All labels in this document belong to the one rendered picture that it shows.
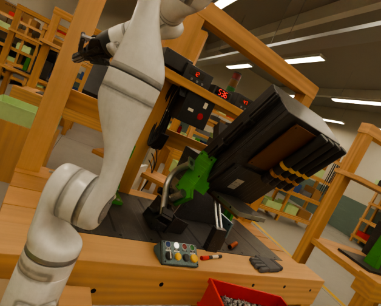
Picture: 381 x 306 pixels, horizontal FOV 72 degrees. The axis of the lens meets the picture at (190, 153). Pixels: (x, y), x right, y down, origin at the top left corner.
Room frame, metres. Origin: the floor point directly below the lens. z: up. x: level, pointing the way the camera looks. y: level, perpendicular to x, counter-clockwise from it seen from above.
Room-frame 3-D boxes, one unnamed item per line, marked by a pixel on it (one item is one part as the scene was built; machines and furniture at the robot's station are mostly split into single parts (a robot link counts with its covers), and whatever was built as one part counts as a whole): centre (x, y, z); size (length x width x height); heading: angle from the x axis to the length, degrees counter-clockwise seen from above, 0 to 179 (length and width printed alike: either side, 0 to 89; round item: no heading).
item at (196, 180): (1.15, -0.08, 1.17); 0.13 x 0.12 x 0.20; 122
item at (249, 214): (1.20, -0.23, 1.11); 0.39 x 0.16 x 0.03; 32
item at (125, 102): (0.44, 0.14, 1.26); 0.10 x 0.09 x 0.27; 91
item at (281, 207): (6.68, -2.58, 1.14); 2.45 x 0.55 x 2.28; 113
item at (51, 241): (0.44, 0.15, 1.13); 0.09 x 0.09 x 0.17; 1
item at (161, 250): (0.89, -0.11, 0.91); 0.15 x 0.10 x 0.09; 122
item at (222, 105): (1.47, 0.02, 1.52); 0.90 x 0.25 x 0.04; 122
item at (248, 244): (1.24, -0.11, 0.89); 1.10 x 0.42 x 0.02; 122
